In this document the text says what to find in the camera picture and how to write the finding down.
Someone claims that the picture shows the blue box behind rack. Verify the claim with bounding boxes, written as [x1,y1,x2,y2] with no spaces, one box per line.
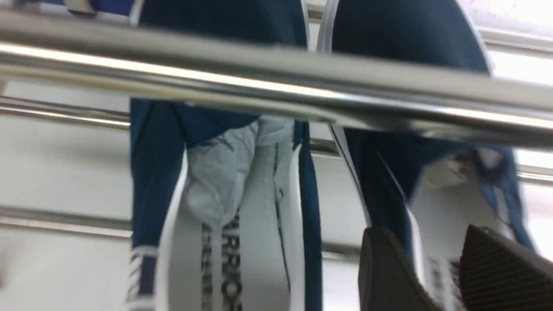
[42,0,136,16]

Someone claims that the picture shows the navy canvas sneaker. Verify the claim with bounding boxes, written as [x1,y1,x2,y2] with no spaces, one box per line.
[127,0,324,311]
[316,0,547,311]

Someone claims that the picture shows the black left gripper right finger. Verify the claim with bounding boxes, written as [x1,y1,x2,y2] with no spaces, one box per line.
[459,225,553,311]

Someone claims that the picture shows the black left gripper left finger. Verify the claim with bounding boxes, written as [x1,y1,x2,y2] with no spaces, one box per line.
[358,228,440,311]

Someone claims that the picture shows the stainless steel shoe rack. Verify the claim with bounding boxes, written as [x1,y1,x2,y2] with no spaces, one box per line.
[0,0,553,264]

